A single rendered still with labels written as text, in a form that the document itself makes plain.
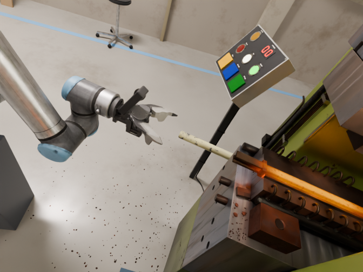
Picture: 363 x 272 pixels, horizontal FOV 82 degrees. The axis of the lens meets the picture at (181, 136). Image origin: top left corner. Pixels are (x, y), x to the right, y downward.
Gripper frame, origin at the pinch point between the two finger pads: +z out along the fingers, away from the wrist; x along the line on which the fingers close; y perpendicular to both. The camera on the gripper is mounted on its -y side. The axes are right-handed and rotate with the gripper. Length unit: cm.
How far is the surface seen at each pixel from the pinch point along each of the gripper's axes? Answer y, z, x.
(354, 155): -7, 64, -18
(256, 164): -1.3, 29.2, 1.2
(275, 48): -19, 25, -52
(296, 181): -0.9, 43.4, 0.2
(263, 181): 0.8, 33.0, 4.3
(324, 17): -2, 125, -348
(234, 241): 9.1, 29.5, 22.0
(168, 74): 100, -47, -192
